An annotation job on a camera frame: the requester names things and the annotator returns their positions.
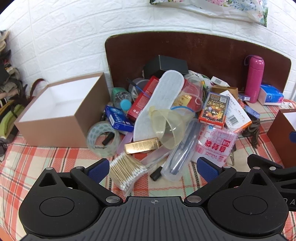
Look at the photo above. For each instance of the white insole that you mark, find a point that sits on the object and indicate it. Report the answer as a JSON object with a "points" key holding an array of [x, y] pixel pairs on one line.
{"points": [[166, 90]]}

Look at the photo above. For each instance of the clear tape roll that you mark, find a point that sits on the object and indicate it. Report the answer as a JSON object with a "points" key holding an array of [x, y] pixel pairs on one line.
{"points": [[96, 132]]}

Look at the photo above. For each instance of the red print zip bag pack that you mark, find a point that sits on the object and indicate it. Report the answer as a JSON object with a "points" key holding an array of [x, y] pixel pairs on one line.
{"points": [[215, 146]]}

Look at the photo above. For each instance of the gold packet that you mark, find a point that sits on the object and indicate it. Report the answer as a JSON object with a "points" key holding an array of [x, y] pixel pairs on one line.
{"points": [[185, 99]]}

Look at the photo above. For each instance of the small brown carton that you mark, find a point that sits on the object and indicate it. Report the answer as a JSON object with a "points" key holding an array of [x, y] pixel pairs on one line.
{"points": [[227, 90]]}

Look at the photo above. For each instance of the dark brown wooden headboard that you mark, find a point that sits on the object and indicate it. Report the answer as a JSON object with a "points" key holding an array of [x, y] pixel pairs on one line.
{"points": [[208, 51]]}

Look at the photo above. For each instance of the dark red feather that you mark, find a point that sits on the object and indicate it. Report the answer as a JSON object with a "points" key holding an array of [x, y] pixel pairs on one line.
{"points": [[37, 84]]}

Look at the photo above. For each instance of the yellowish translucent funnel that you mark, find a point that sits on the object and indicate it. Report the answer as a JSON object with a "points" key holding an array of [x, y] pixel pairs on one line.
{"points": [[170, 126]]}

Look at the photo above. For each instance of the slim blue box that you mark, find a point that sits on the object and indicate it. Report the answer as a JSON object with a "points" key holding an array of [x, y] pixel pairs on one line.
{"points": [[251, 111]]}

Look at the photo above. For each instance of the pink translucent case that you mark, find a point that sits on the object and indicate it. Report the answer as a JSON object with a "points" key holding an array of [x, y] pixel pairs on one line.
{"points": [[123, 143]]}

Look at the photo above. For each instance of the pink thermos bottle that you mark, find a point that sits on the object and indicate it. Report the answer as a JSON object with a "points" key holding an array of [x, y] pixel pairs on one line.
{"points": [[254, 78]]}

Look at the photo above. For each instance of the red black card box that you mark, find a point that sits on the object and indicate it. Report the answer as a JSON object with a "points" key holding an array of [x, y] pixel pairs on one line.
{"points": [[214, 109]]}

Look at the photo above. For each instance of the dark brown hair claw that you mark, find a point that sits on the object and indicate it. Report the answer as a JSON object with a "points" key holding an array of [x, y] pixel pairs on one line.
{"points": [[253, 132]]}

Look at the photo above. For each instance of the white labelled box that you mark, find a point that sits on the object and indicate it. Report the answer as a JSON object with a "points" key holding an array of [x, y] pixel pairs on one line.
{"points": [[239, 115]]}

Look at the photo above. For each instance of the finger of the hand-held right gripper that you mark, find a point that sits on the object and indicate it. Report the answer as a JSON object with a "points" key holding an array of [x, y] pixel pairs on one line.
{"points": [[288, 185], [266, 162]]}

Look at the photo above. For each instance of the brown cardboard box white inside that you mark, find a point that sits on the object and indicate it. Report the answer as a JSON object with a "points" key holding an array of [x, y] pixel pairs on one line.
{"points": [[57, 120]]}

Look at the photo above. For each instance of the cotton swab pack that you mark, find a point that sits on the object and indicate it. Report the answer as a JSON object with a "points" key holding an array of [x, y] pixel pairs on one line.
{"points": [[126, 169]]}

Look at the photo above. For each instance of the gold bar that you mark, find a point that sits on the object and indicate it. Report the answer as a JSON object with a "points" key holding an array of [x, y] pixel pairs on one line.
{"points": [[142, 144]]}

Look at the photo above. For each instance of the floral cloth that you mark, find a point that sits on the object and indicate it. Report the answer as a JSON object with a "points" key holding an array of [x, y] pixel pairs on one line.
{"points": [[208, 7]]}

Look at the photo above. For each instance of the plaid tablecloth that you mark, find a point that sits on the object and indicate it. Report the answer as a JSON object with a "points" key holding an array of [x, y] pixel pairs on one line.
{"points": [[23, 162]]}

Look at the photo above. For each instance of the blue tissue pack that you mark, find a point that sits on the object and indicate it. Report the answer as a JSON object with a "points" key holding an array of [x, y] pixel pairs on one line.
{"points": [[271, 95]]}

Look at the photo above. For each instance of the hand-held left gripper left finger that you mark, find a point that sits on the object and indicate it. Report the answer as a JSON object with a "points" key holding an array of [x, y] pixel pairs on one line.
{"points": [[99, 170]]}

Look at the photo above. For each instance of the floral pouch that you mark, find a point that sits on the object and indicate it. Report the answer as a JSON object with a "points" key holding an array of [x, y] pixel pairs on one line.
{"points": [[201, 77]]}

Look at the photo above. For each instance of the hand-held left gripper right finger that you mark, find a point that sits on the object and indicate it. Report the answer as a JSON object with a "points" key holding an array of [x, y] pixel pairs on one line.
{"points": [[209, 170]]}

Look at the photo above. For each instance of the clear bottle green label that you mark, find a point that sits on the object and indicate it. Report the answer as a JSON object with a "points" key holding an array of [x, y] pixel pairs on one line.
{"points": [[120, 96]]}

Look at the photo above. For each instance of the blue toothbrush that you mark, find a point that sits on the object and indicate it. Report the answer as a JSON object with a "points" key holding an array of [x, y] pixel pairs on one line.
{"points": [[136, 87]]}

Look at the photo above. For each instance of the clear plastic cup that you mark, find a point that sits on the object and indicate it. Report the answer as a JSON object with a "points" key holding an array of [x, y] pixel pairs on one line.
{"points": [[194, 88]]}

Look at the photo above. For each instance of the small white barcode box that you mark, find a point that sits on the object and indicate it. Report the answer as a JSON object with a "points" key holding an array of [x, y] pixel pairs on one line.
{"points": [[218, 81]]}

